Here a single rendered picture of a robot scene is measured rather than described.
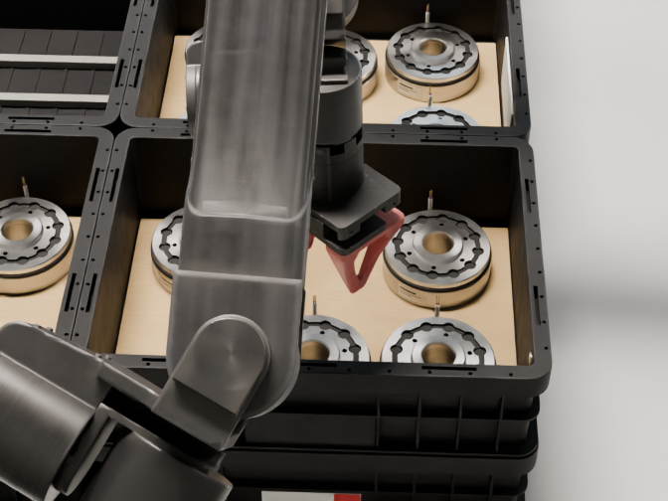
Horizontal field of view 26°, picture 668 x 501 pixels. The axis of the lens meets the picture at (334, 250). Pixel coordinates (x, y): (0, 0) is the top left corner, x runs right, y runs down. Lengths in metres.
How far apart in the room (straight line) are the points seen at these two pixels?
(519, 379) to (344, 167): 0.24
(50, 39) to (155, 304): 0.44
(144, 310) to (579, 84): 0.70
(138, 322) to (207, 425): 0.74
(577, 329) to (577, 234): 0.14
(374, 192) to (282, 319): 0.47
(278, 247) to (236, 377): 0.06
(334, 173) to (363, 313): 0.31
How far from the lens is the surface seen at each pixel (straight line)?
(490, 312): 1.37
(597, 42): 1.91
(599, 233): 1.65
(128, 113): 1.43
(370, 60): 1.59
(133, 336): 1.36
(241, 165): 0.65
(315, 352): 1.30
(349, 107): 1.04
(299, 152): 0.65
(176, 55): 1.66
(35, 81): 1.65
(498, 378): 1.19
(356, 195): 1.10
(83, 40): 1.70
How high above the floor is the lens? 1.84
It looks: 46 degrees down
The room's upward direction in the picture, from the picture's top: straight up
